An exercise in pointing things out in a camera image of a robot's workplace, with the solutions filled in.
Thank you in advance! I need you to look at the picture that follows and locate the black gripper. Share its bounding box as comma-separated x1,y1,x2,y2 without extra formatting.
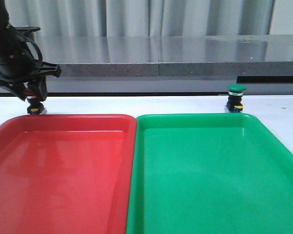
0,31,61,101

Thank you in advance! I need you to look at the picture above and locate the red mushroom push button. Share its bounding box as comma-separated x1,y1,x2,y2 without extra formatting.
23,88,47,115

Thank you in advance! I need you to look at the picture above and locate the green mushroom push button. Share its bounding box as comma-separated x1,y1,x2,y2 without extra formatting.
225,84,247,113

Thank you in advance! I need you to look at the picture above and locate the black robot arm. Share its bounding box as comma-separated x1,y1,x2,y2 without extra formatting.
0,0,61,101

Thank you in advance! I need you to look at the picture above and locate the grey pleated curtain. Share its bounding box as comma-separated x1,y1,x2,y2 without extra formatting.
5,0,293,37

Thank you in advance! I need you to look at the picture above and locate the red plastic tray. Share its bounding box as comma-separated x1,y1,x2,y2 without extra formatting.
0,115,136,234

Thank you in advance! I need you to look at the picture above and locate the green plastic tray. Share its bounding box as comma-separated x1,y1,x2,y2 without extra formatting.
126,114,293,234

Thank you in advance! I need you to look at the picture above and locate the grey stone counter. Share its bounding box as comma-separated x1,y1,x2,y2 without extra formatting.
36,35,293,95

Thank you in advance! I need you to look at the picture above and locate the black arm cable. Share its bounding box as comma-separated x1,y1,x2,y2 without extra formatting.
13,29,44,83

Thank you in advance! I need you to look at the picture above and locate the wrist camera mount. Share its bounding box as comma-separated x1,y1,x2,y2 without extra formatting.
15,26,41,41

